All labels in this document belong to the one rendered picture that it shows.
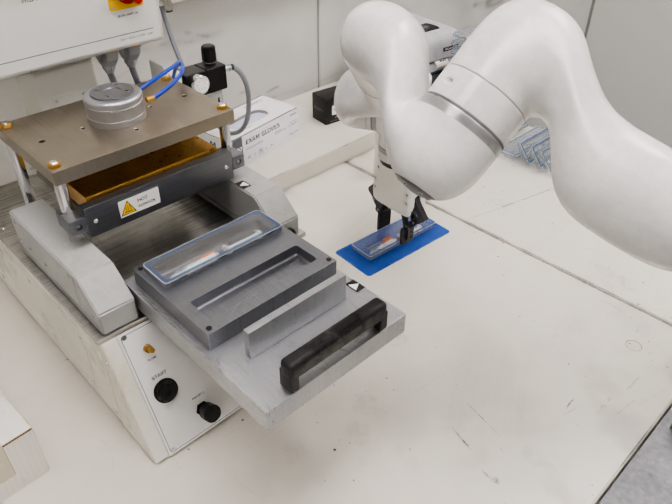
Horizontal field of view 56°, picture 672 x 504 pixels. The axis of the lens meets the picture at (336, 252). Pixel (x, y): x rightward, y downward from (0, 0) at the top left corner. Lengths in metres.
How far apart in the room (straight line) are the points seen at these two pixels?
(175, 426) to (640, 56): 2.64
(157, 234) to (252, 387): 0.39
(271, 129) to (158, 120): 0.58
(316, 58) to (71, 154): 1.08
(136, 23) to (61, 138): 0.26
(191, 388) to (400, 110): 0.48
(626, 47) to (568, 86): 2.52
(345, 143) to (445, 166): 0.91
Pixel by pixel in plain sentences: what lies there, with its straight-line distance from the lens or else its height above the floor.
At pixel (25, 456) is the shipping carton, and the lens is 0.93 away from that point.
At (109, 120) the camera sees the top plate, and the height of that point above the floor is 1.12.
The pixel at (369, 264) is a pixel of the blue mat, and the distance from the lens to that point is 1.21.
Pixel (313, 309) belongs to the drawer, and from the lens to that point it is 0.76.
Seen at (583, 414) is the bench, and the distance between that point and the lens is 1.02.
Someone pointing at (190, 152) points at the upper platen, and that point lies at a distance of 0.95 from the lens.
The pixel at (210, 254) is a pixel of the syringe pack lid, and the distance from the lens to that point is 0.82.
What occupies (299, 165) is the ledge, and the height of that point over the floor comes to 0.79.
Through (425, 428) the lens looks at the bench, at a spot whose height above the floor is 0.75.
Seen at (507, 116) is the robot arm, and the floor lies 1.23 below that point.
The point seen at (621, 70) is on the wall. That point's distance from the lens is 3.18.
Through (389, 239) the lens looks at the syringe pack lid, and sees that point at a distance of 1.24.
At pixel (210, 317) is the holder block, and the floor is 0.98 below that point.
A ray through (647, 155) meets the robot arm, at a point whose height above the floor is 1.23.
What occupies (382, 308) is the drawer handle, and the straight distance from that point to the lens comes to 0.73.
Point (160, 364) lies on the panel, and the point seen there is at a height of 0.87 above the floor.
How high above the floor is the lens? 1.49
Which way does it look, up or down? 37 degrees down
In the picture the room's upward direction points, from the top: 1 degrees clockwise
